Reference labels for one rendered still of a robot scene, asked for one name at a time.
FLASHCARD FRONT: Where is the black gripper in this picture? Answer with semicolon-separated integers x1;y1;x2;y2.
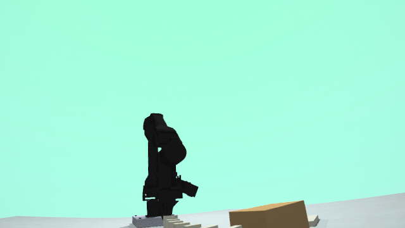
155;168;183;219

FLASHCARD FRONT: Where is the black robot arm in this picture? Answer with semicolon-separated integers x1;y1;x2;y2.
142;113;198;218

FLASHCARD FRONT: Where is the brown box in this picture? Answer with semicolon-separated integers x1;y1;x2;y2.
229;200;309;228

